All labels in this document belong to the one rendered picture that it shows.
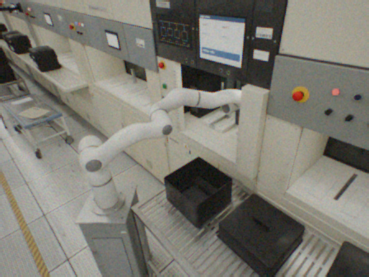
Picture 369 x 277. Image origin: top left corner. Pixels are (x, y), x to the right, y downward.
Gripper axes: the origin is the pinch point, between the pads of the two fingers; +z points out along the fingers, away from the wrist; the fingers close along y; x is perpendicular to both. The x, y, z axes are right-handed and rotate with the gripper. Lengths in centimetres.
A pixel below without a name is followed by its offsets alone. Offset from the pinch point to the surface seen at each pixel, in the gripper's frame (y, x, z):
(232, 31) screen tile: 3, 41, -34
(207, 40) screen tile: -13, 35, -34
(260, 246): 52, -35, -69
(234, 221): 37, -35, -67
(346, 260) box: 79, -20, -61
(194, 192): 4, -44, -62
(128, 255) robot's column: -12, -79, -104
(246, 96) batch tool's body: 18.0, 15.0, -38.6
